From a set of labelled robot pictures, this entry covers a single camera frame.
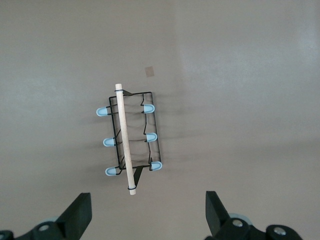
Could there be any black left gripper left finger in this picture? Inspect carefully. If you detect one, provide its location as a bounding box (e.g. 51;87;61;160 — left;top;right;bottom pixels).
15;192;93;240

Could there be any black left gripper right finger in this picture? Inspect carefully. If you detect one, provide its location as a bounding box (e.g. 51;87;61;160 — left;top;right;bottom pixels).
205;191;266;240

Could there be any black wire cup holder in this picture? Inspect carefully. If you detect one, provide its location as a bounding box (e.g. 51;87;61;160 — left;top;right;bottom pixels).
95;83;163;196

